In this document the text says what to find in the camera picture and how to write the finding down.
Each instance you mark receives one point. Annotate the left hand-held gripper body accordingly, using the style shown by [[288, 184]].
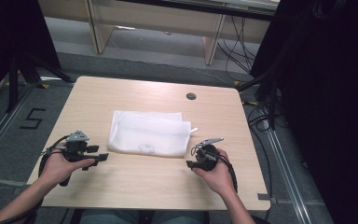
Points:
[[74, 149]]

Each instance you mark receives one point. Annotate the grey tape piece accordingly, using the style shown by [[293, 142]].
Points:
[[20, 189], [263, 196]]

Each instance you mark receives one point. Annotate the metal floor rail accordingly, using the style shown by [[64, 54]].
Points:
[[287, 177], [3, 124]]

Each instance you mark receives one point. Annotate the black curtain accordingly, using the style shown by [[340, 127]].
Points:
[[9, 37], [329, 93]]

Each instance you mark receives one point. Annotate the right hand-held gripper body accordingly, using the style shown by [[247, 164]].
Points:
[[208, 157]]

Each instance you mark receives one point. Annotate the person's legs in jeans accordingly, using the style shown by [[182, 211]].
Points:
[[118, 217]]

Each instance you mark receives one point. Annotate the black metal stand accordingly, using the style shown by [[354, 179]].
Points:
[[272, 93], [12, 81]]

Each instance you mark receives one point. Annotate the person's right hand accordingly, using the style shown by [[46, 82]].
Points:
[[220, 177]]

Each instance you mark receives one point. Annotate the light wooden background desk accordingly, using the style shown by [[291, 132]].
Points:
[[155, 18]]

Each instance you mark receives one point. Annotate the yellow tape piece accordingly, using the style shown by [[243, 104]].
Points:
[[45, 86], [236, 83]]

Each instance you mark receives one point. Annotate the person's left hand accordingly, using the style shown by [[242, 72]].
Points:
[[57, 168]]

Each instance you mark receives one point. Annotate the white towel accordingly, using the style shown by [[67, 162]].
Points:
[[149, 133]]

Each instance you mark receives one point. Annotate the grey round table grommet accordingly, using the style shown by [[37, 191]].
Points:
[[191, 96]]

